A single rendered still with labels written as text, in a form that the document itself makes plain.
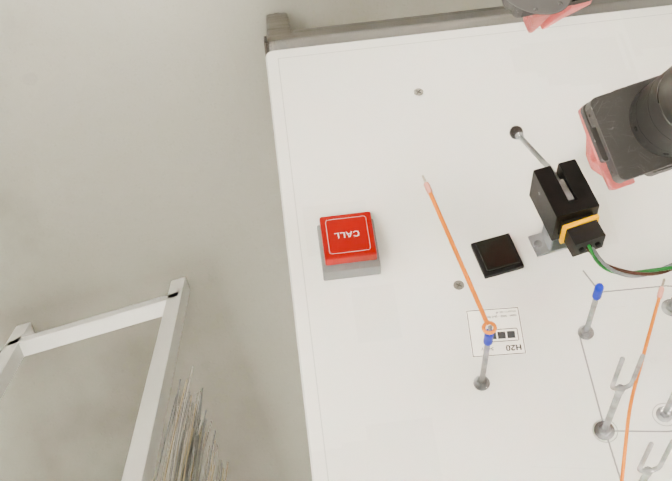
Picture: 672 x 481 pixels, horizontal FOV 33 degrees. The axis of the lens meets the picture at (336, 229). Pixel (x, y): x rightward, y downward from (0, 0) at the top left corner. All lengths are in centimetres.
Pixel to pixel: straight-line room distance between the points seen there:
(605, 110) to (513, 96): 39
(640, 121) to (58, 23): 151
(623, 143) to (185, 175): 145
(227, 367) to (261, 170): 41
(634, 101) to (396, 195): 36
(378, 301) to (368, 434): 14
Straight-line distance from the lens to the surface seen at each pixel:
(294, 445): 239
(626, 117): 86
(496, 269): 110
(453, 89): 124
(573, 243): 104
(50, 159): 223
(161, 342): 193
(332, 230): 109
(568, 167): 107
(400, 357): 105
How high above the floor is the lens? 214
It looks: 74 degrees down
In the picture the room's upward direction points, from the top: 167 degrees clockwise
